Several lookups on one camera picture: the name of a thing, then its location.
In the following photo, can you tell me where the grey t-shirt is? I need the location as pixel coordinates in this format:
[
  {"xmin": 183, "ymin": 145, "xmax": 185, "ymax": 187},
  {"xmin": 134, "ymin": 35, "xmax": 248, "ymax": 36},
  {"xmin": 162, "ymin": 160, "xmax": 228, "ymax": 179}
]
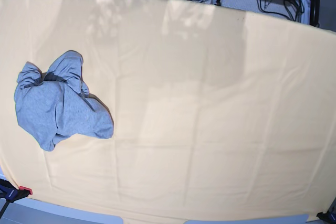
[{"xmin": 14, "ymin": 50, "xmax": 114, "ymax": 152}]

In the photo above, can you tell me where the yellow table cloth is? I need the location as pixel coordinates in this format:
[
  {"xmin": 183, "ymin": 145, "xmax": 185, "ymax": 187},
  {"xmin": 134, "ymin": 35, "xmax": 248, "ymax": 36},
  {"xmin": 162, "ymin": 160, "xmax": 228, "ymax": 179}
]
[{"xmin": 1, "ymin": 0, "xmax": 335, "ymax": 223}]

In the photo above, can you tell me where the black box far right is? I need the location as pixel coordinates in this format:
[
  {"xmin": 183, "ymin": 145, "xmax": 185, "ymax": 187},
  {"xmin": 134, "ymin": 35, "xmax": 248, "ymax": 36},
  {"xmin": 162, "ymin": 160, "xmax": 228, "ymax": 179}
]
[{"xmin": 309, "ymin": 0, "xmax": 320, "ymax": 27}]

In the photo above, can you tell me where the black clamp bottom right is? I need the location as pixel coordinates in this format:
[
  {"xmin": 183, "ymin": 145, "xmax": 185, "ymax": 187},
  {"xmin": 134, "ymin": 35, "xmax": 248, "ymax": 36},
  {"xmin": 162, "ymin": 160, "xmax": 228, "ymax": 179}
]
[{"xmin": 317, "ymin": 201, "xmax": 336, "ymax": 224}]

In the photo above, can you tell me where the clamp with red tip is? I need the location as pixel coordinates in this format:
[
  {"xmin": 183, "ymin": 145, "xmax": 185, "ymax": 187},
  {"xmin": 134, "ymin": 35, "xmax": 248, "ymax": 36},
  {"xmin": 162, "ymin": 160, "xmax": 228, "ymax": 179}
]
[{"xmin": 1, "ymin": 179, "xmax": 33, "ymax": 203}]

